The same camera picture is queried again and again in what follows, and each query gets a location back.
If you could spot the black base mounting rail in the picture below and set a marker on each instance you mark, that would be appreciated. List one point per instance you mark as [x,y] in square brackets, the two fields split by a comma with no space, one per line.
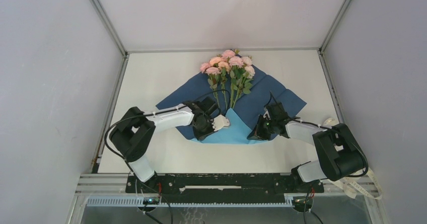
[221,187]

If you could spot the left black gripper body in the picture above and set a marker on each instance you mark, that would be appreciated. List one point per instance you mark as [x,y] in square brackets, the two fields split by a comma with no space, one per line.
[204,129]

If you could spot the blue wrapping paper sheet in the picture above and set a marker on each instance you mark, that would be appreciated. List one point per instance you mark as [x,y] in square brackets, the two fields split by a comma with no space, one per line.
[244,115]

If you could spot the pink flower bunch stem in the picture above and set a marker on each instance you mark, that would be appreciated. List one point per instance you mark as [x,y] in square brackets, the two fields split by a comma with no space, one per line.
[248,75]

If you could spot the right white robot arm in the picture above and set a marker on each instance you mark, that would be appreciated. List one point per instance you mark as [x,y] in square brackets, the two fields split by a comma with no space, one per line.
[339,155]

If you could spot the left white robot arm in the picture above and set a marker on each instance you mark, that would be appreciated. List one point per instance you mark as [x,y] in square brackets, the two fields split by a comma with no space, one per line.
[129,138]

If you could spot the white slotted cable duct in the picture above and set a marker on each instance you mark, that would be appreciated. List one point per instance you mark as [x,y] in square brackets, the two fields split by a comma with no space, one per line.
[133,201]

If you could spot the white printed ribbon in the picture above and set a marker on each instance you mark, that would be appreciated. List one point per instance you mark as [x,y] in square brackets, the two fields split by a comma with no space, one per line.
[368,185]

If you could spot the left circuit board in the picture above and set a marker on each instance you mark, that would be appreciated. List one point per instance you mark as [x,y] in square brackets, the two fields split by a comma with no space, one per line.
[151,201]

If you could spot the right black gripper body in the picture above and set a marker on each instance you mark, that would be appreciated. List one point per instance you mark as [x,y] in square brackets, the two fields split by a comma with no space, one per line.
[265,128]

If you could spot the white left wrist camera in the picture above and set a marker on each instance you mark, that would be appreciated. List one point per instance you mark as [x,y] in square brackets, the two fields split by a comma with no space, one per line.
[220,122]

